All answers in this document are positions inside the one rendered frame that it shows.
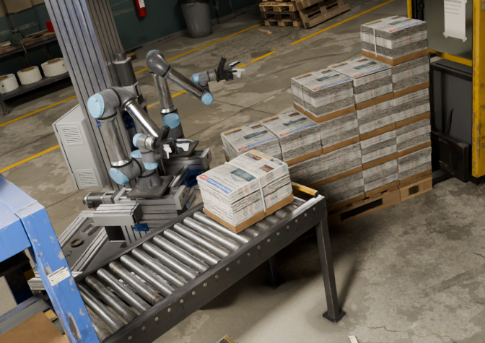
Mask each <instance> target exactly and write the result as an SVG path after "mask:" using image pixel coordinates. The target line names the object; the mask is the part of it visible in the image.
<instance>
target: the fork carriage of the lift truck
mask: <svg viewBox="0 0 485 343"><path fill-rule="evenodd" d="M430 134H431V135H430V136H431V137H430V138H431V139H430V140H431V146H430V147H431V148H432V153H431V162H432V163H431V164H432V165H433V166H435V167H436V168H439V169H442V168H443V169H445V170H446V171H448V172H450V175H451V176H453V177H455V178H457V179H458V180H460V181H462V182H464V181H468V144H465V143H463V142H461V141H459V140H457V139H454V138H452V137H451V136H448V135H446V134H443V133H442V132H440V131H438V130H435V129H433V128H431V132H430Z"/></svg>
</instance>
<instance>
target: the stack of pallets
mask: <svg viewBox="0 0 485 343"><path fill-rule="evenodd" d="M295 3H296V2H295V0H262V3H260V4H259V7H260V11H261V17H262V18H261V19H263V20H264V21H265V27H269V26H272V25H274V24H276V23H278V27H285V26H287V25H290V24H292V23H293V27H300V26H302V25H303V24H302V19H300V16H299V11H297V8H296V5H295ZM317 5H318V3H317V4H313V5H312V6H309V7H307V8H305V10H307V9H310V8H312V7H314V6H317ZM336 5H337V4H333V5H331V6H329V7H328V8H329V9H330V8H333V7H335V6H336ZM268 6H270V7H268ZM317 14H320V11H318V12H315V13H313V14H311V16H312V17H313V16H315V15H317Z"/></svg>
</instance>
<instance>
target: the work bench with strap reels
mask: <svg viewBox="0 0 485 343"><path fill-rule="evenodd" d="M46 26H47V28H48V29H47V30H42V31H40V32H35V33H33V34H44V35H43V36H40V37H39V38H33V37H35V36H36V35H34V36H32V37H30V38H23V41H24V44H23V46H24V47H25V50H27V49H29V48H33V47H35V46H38V45H42V44H44V43H49V42H51V41H54V40H58V39H57V37H56V33H55V30H54V29H53V25H52V22H51V20H49V21H47V22H46ZM33 34H30V35H33ZM9 44H11V43H10V41H7V42H4V43H0V58H1V57H4V56H8V55H11V54H13V53H17V52H20V51H23V50H24V48H23V46H22V45H17V46H15V47H11V46H9ZM41 66H42V69H43V73H40V70H39V68H38V66H31V67H27V68H25V69H21V70H19V71H18V72H17V75H18V77H19V80H20V81H17V79H16V77H15V75H14V74H6V75H2V76H0V104H1V107H2V109H3V112H4V114H3V115H8V114H10V113H9V112H8V110H7V109H6V106H5V103H4V100H7V99H9V98H11V97H15V96H17V95H21V94H23V93H25V92H29V91H30V90H34V89H37V88H39V87H42V86H45V85H47V84H50V83H53V82H56V81H58V80H60V79H64V78H67V77H70V75H69V71H68V69H67V66H66V63H65V61H64V58H55V59H51V60H49V61H46V62H44V63H42V64H41Z"/></svg>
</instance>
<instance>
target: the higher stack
mask: <svg viewBox="0 0 485 343"><path fill-rule="evenodd" d="M360 26H361V27H360V28H361V32H360V33H361V42H362V50H363V51H367V52H370V53H374V54H376V56H377V55H380V56H384V57H386V58H390V59H395V58H398V57H401V56H405V55H408V54H410V53H415V52H417V51H421V50H424V49H426V48H427V47H428V46H429V45H428V38H427V22H425V21H421V20H417V19H411V18H406V17H401V16H391V17H386V18H382V19H378V20H375V21H372V22H368V23H366V24H363V25H360ZM364 58H368V57H366V56H364ZM368 59H370V60H373V61H376V62H378V63H381V64H385V65H387V66H390V67H391V69H392V70H391V71H392V72H391V73H392V84H393V85H392V89H393V92H394V94H395V92H397V91H399V90H403V89H406V88H408V87H413V86H415V85H418V84H421V83H424V82H428V81H429V72H428V71H429V64H428V60H429V59H428V56H421V57H418V58H414V59H411V60H409V61H405V62H403V63H400V64H396V65H393V66H392V65H390V64H386V63H383V62H381V61H377V60H374V59H372V58H368ZM428 92H429V90H428V87H426V88H424V89H421V90H417V91H415V92H411V93H409V94H406V95H402V96H400V97H396V98H393V103H394V104H393V113H394V114H395V117H396V119H395V122H396V125H397V123H398V122H401V121H405V120H406V119H409V118H413V117H415V116H419V115H421V114H424V113H428V112H429V111H430V105H429V93H428ZM430 126H431V125H430V120H429V118H425V119H423V120H420V121H417V122H414V123H411V124H409V125H406V126H402V127H400V128H395V130H396V144H397V145H396V148H397V152H400V151H403V150H405V149H408V148H411V147H415V146H417V145H419V144H423V143H425V142H428V141H430V139H431V138H430V137H431V136H430V135H431V134H430V132H431V127H430ZM431 153H432V148H431V147H430V146H429V147H425V148H423V149H420V150H417V151H415V152H412V153H409V154H407V155H404V156H401V157H398V158H396V160H397V166H398V179H399V180H402V179H404V178H407V177H409V176H412V175H415V174H417V173H420V172H423V171H425V170H428V169H431V167H432V164H431V163H432V162H431ZM398 188H399V189H400V200H401V201H405V200H407V199H410V198H412V197H414V196H418V195H419V194H422V193H425V192H427V191H431V190H432V174H431V173H430V174H428V175H425V176H422V177H420V178H417V179H415V180H412V181H409V182H408V183H404V184H402V185H399V186H398Z"/></svg>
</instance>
